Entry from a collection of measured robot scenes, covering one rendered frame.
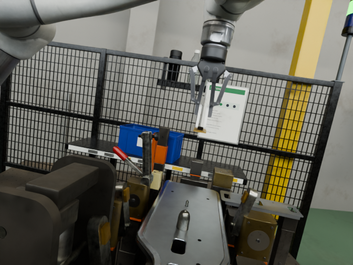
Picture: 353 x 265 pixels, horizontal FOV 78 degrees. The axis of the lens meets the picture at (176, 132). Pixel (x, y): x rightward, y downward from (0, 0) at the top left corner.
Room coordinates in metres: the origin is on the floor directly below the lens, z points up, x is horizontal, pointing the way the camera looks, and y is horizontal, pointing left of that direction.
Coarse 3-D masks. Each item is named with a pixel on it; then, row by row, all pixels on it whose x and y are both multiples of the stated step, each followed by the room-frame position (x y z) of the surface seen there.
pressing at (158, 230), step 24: (168, 192) 0.74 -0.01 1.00; (192, 192) 0.78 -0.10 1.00; (216, 192) 0.82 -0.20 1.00; (168, 216) 0.58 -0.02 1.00; (192, 216) 0.60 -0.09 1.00; (216, 216) 0.63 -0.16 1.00; (144, 240) 0.45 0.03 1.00; (168, 240) 0.47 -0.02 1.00; (192, 240) 0.49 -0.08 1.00; (216, 240) 0.50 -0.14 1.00; (168, 264) 0.40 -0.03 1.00; (192, 264) 0.41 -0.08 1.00; (216, 264) 0.42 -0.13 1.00
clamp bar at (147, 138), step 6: (144, 132) 0.66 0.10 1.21; (150, 132) 0.69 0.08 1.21; (156, 132) 0.67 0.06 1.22; (144, 138) 0.66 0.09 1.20; (150, 138) 0.67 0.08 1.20; (156, 138) 0.66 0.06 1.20; (144, 144) 0.66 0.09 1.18; (150, 144) 0.69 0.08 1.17; (144, 150) 0.66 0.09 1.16; (150, 150) 0.69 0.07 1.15; (144, 156) 0.66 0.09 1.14; (150, 156) 0.69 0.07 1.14; (144, 162) 0.66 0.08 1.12; (150, 162) 0.69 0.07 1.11; (144, 168) 0.66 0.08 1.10; (150, 168) 0.69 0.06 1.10; (144, 174) 0.66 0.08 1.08; (150, 174) 0.69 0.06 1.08; (150, 180) 0.69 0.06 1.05
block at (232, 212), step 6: (228, 210) 0.72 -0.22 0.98; (234, 210) 0.73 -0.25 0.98; (228, 216) 0.70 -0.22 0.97; (228, 222) 0.69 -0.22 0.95; (228, 228) 0.69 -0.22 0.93; (228, 234) 0.69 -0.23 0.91; (228, 240) 0.68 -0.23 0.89; (234, 240) 0.68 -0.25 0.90; (228, 246) 0.69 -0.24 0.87; (234, 252) 0.69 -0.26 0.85
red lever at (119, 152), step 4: (112, 148) 0.69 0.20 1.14; (116, 148) 0.68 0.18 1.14; (116, 152) 0.68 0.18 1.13; (120, 152) 0.68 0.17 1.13; (120, 156) 0.68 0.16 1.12; (124, 156) 0.68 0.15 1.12; (128, 156) 0.69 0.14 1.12; (124, 160) 0.68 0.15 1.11; (128, 160) 0.68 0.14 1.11; (128, 164) 0.68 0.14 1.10; (132, 164) 0.68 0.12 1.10; (132, 168) 0.68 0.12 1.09; (136, 168) 0.67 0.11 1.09; (140, 172) 0.67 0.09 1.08
